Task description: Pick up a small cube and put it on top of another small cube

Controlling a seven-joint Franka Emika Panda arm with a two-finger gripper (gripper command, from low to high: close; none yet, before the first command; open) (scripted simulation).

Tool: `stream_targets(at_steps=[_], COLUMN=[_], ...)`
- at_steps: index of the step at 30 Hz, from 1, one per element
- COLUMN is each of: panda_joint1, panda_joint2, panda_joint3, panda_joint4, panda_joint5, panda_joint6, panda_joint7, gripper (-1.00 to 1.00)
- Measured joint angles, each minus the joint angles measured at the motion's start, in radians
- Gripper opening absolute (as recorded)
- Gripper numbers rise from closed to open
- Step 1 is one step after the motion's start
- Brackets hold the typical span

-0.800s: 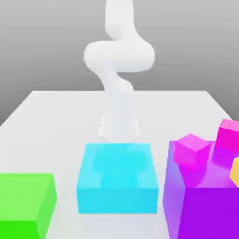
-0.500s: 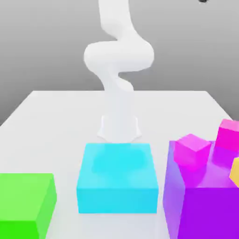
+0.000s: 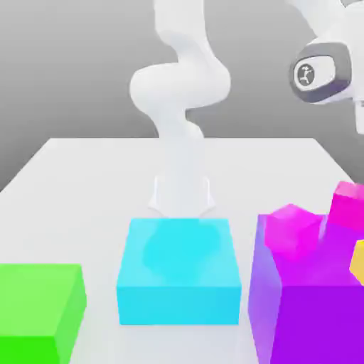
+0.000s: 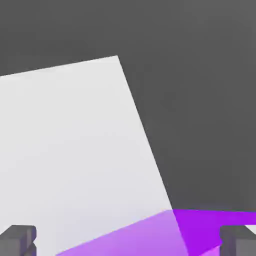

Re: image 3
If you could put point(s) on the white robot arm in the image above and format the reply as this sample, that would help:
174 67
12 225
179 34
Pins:
179 85

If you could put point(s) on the small magenta cube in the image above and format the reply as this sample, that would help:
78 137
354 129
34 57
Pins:
293 233
347 210

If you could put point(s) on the small yellow cube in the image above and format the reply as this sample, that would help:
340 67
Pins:
359 261

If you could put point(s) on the large cyan box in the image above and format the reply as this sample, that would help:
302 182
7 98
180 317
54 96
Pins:
179 301

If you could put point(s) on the large green box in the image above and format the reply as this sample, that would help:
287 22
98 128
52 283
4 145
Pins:
34 301

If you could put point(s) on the large purple box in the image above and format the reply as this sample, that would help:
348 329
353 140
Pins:
318 321

